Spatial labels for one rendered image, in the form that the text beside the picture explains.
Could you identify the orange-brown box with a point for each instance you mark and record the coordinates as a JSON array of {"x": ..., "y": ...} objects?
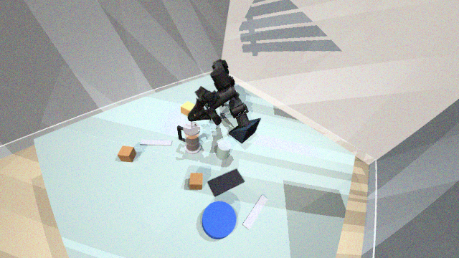
[{"x": 187, "y": 107}]

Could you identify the blue cylinder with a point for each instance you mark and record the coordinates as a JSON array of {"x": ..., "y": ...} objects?
[{"x": 219, "y": 220}]

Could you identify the brown cube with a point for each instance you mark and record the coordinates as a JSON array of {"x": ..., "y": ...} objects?
[
  {"x": 196, "y": 181},
  {"x": 127, "y": 154}
]

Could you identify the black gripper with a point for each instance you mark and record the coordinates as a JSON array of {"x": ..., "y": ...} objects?
[{"x": 209, "y": 113}]

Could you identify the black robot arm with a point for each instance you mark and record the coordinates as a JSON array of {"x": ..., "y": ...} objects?
[{"x": 225, "y": 84}]

